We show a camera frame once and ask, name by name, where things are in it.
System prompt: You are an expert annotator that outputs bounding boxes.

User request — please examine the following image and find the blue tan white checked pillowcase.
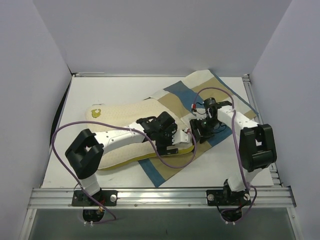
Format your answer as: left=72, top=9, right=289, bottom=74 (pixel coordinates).
left=139, top=70, right=259, bottom=188

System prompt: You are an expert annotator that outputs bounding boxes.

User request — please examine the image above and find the cream pillow with yellow edge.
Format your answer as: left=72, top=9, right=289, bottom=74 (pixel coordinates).
left=85, top=98, right=188, bottom=170

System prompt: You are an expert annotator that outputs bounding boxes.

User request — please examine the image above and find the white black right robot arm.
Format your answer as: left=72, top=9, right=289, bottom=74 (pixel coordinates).
left=189, top=97, right=277, bottom=205

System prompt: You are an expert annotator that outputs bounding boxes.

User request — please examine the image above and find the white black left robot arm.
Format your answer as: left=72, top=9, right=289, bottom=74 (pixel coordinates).
left=65, top=111, right=178, bottom=206

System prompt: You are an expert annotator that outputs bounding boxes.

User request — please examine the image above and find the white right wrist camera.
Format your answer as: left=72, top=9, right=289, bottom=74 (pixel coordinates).
left=194, top=108, right=207, bottom=120

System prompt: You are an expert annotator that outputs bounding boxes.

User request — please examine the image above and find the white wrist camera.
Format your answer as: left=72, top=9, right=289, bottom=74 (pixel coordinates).
left=194, top=108, right=207, bottom=120
left=172, top=130, right=192, bottom=145

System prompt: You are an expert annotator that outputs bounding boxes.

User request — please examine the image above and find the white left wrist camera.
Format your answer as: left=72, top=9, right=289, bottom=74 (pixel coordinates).
left=172, top=130, right=192, bottom=145

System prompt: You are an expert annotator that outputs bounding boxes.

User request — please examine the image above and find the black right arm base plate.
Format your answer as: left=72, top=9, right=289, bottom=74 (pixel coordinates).
left=206, top=189, right=252, bottom=207

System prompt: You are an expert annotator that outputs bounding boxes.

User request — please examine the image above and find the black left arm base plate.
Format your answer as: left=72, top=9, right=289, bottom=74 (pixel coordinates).
left=71, top=189, right=118, bottom=207

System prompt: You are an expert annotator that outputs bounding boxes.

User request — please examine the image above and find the aluminium front frame rail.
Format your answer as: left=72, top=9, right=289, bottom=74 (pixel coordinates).
left=27, top=187, right=296, bottom=210

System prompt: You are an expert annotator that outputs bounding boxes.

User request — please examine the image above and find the aluminium frame rail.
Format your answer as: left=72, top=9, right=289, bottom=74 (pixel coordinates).
left=71, top=71, right=251, bottom=79
left=27, top=187, right=296, bottom=210

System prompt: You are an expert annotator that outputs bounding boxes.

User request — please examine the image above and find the aluminium back frame rail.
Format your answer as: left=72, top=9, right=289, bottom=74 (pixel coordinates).
left=71, top=71, right=251, bottom=79

